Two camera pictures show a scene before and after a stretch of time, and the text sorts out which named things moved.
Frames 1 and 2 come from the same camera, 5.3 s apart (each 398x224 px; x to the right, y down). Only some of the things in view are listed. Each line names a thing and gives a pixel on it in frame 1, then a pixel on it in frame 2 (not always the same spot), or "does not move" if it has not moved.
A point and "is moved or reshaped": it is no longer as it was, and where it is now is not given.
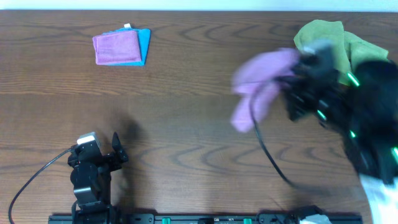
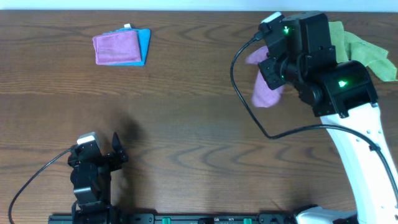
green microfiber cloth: (352, 50) does not move
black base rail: (202, 218) does not move
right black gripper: (298, 90) to (270, 72)
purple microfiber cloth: (256, 79) is moved or reshaped
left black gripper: (109, 158) does not move
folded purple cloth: (120, 47) does not move
